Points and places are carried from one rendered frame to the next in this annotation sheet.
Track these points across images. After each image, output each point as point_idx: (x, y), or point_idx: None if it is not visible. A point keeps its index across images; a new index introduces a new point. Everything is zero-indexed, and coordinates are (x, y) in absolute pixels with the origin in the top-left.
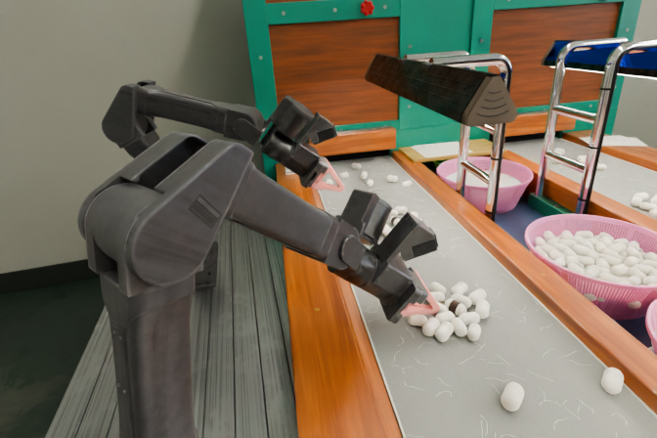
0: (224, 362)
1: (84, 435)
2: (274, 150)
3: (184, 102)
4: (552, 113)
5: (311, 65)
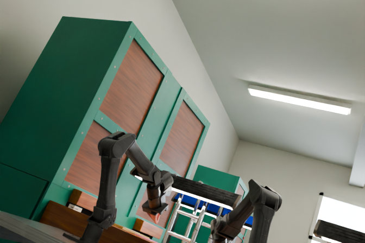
0: None
1: None
2: (158, 191)
3: (143, 153)
4: (192, 221)
5: (94, 149)
